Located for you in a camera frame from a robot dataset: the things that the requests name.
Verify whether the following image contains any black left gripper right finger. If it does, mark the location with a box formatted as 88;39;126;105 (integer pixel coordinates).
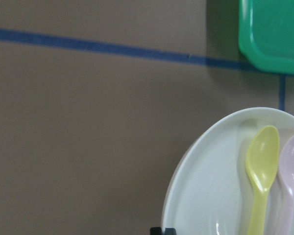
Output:
164;228;176;235

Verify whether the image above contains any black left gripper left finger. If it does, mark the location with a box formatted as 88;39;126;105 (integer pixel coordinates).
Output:
150;227;161;235

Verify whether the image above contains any white round plate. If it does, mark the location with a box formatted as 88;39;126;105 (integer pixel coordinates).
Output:
161;107;294;235

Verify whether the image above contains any yellow plastic spoon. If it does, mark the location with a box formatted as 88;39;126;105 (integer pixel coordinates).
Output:
245;125;280;235

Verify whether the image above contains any pink plastic spoon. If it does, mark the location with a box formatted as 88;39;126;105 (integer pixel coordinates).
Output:
275;135;294;235

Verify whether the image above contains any green plastic tray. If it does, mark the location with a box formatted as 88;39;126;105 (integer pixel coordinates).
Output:
238;0;294;75

